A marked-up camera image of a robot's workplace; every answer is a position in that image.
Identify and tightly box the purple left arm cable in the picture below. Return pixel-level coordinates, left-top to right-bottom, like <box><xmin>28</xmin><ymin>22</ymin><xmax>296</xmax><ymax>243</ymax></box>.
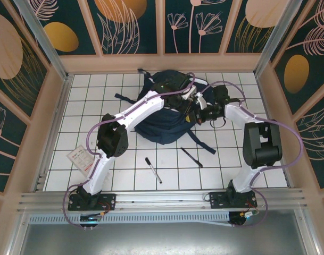
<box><xmin>63</xmin><ymin>72</ymin><xmax>196</xmax><ymax>230</ymax></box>

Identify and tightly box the aluminium frame post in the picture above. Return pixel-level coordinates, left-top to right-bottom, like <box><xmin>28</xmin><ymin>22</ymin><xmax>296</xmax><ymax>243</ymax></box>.
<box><xmin>253</xmin><ymin>0</ymin><xmax>303</xmax><ymax>77</ymax></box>
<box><xmin>14</xmin><ymin>0</ymin><xmax>70</xmax><ymax>80</ymax></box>

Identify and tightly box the grey metal panel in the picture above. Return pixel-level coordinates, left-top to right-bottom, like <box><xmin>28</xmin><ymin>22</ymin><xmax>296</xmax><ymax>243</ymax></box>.
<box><xmin>18</xmin><ymin>223</ymin><xmax>319</xmax><ymax>255</ymax></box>

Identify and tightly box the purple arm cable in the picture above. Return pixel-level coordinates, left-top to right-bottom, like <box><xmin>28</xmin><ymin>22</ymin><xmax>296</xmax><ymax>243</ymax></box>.
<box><xmin>63</xmin><ymin>72</ymin><xmax>196</xmax><ymax>230</ymax></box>
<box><xmin>201</xmin><ymin>81</ymin><xmax>304</xmax><ymax>228</ymax></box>

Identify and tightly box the black pen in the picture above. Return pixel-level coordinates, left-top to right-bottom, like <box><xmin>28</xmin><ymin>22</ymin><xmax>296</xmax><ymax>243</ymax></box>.
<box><xmin>180</xmin><ymin>147</ymin><xmax>204</xmax><ymax>168</ymax></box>

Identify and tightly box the long aluminium mounting rail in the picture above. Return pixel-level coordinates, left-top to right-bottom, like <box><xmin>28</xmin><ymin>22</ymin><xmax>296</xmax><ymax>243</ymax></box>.
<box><xmin>18</xmin><ymin>188</ymin><xmax>309</xmax><ymax>213</ymax></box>

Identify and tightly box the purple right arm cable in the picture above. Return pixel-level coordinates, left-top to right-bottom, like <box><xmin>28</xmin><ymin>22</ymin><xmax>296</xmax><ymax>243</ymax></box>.
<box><xmin>201</xmin><ymin>81</ymin><xmax>304</xmax><ymax>228</ymax></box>

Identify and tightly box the white printed booklet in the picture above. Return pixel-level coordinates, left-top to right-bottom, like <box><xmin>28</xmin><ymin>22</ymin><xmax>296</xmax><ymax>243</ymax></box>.
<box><xmin>67</xmin><ymin>145</ymin><xmax>95</xmax><ymax>176</ymax></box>

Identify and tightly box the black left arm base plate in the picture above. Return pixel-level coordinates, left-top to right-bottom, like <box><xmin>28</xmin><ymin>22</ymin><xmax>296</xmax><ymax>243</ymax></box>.
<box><xmin>68</xmin><ymin>193</ymin><xmax>117</xmax><ymax>212</ymax></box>

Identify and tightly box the black and white marker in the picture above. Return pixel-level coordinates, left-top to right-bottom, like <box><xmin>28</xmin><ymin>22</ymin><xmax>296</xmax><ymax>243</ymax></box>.
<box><xmin>145</xmin><ymin>157</ymin><xmax>163</xmax><ymax>184</ymax></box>

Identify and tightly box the aluminium side rail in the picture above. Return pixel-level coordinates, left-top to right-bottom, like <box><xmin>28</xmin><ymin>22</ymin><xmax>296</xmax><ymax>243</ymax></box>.
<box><xmin>32</xmin><ymin>73</ymin><xmax>72</xmax><ymax>192</ymax></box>

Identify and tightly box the grey slotted cable duct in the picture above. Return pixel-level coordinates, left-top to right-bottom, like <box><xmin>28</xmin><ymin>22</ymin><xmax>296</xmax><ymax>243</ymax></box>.
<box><xmin>28</xmin><ymin>211</ymin><xmax>231</xmax><ymax>227</ymax></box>

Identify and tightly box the navy blue backpack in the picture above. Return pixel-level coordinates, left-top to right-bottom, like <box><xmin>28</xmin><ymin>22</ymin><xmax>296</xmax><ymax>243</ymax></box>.
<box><xmin>114</xmin><ymin>68</ymin><xmax>226</xmax><ymax>155</ymax></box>

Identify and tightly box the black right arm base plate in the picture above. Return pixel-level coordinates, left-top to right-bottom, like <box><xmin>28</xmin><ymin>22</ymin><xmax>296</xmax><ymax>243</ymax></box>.
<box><xmin>209</xmin><ymin>191</ymin><xmax>258</xmax><ymax>210</ymax></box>

